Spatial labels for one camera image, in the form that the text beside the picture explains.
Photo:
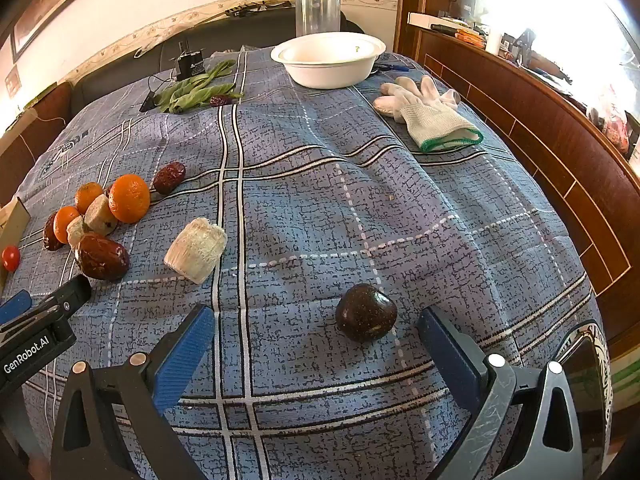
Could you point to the green leafy vegetable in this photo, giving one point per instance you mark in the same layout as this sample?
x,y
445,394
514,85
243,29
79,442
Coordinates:
x,y
192,91

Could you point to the dark purple passion fruit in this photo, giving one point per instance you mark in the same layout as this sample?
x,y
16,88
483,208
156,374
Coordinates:
x,y
365,312

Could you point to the white sugarcane chunk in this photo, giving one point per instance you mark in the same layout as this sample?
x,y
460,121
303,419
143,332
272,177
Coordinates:
x,y
196,250

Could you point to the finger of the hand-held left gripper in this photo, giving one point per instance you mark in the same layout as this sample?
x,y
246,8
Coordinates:
x,y
62,302
15,306

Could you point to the white paper roll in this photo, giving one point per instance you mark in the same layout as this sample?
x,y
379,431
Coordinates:
x,y
493,40

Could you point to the clear plastic bag red contents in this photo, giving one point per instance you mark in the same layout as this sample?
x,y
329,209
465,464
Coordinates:
x,y
612,127

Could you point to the brown cardboard tray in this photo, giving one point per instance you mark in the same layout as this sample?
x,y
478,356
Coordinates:
x,y
12,225

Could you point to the white paper bowl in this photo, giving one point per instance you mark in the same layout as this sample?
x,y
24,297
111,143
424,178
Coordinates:
x,y
330,62

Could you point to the framed wall picture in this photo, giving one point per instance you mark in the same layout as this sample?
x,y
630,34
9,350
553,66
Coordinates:
x,y
45,5

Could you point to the dark long object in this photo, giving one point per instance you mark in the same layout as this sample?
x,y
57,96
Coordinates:
x,y
257,7

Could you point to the small dark red date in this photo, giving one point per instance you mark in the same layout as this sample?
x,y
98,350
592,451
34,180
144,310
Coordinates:
x,y
220,101

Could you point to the small wall plaque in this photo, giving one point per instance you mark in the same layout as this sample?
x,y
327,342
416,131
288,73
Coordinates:
x,y
12,82

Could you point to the orange tangerine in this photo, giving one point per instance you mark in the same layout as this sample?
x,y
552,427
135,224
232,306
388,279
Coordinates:
x,y
65,221
129,198
87,195

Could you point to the white knit glove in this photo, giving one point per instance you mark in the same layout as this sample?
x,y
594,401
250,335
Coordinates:
x,y
387,105

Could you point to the black electronic device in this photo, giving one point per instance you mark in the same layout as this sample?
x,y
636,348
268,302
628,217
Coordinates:
x,y
189,62

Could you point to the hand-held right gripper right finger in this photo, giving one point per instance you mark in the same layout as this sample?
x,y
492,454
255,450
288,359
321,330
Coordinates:
x,y
445,355

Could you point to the white glove green cuff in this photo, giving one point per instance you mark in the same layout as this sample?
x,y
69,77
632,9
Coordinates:
x,y
440,127

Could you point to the large red date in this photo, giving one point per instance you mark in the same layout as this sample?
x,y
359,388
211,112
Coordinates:
x,y
102,257

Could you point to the red apple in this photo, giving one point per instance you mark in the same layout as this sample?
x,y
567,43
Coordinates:
x,y
11,258

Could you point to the clear plastic cup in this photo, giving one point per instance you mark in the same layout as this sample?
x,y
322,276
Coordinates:
x,y
317,10

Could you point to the white flat box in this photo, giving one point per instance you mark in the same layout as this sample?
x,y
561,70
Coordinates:
x,y
425,19

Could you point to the black leather sofa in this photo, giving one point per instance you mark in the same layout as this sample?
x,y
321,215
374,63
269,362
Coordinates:
x,y
115,67

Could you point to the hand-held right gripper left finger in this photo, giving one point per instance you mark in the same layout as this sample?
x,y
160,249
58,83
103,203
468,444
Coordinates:
x,y
182,355

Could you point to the orange packet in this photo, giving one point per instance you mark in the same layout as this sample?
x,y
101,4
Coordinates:
x,y
470,37

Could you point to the black stand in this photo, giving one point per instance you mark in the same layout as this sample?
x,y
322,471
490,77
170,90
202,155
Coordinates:
x,y
522,45

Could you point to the wooden panelled ledge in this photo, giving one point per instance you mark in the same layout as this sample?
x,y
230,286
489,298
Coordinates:
x,y
540,150

